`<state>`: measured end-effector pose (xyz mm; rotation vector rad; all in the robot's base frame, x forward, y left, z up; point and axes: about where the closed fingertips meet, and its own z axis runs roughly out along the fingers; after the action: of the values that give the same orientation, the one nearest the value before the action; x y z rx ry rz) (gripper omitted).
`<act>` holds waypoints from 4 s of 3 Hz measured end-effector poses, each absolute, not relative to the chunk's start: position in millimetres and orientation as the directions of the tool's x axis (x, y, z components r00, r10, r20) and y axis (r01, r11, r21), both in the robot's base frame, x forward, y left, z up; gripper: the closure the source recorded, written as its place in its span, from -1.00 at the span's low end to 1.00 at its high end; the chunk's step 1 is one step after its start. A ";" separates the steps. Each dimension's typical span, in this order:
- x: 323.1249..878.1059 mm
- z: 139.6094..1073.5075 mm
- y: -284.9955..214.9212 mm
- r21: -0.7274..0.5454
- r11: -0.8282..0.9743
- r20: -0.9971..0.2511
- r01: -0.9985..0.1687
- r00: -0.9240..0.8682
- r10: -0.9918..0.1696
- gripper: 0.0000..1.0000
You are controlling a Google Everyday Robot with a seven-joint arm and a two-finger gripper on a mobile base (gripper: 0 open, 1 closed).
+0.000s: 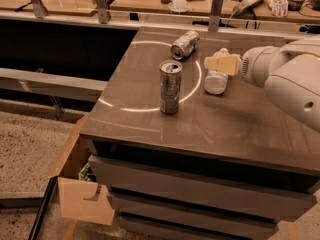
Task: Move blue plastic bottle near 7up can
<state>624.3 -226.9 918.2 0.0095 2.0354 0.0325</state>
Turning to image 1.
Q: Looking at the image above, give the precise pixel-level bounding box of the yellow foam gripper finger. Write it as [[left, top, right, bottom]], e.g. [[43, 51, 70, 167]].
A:
[[204, 54, 241, 76]]

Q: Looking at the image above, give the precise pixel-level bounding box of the clear plastic water bottle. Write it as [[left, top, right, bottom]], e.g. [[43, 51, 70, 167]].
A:
[[204, 57, 228, 95]]

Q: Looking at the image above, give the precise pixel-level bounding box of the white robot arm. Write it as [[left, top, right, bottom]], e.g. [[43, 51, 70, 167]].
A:
[[204, 37, 320, 132]]

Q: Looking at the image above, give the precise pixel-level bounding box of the lying silver soda can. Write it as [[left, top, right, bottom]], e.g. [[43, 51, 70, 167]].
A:
[[170, 31, 200, 61]]

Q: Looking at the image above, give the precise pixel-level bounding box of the tall standing energy drink can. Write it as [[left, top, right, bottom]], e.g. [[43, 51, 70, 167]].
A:
[[160, 60, 182, 114]]

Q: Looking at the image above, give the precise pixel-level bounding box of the grey handheld device on desk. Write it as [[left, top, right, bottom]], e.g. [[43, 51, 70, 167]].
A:
[[233, 0, 264, 16]]

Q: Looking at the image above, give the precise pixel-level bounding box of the colourful printed mug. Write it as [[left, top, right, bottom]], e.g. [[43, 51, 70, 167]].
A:
[[268, 0, 288, 17]]

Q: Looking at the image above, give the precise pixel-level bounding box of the white bowl on desk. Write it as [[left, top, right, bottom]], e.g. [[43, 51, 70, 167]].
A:
[[168, 0, 190, 13]]

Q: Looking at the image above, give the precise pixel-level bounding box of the black mesh cup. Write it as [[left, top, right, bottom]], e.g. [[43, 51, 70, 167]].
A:
[[288, 0, 305, 11]]

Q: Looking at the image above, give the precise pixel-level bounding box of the grey drawer cabinet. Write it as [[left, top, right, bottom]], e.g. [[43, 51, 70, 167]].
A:
[[80, 27, 320, 240]]

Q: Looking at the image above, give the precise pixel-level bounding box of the open cardboard box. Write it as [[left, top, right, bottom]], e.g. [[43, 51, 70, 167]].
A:
[[48, 116, 115, 226]]

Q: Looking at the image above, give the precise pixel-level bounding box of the metal bracket post right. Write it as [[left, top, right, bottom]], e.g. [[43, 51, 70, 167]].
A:
[[208, 0, 223, 32]]

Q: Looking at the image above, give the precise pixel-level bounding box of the metal bracket post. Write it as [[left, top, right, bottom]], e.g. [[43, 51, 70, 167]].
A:
[[96, 0, 109, 24], [30, 0, 48, 18], [208, 0, 223, 32]]

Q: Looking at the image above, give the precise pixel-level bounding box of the metal bracket post middle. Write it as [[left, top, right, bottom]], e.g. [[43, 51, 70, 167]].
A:
[[96, 0, 109, 24]]

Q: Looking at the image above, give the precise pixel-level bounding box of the metal bracket post left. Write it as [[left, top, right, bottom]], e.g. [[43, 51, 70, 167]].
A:
[[30, 0, 48, 18]]

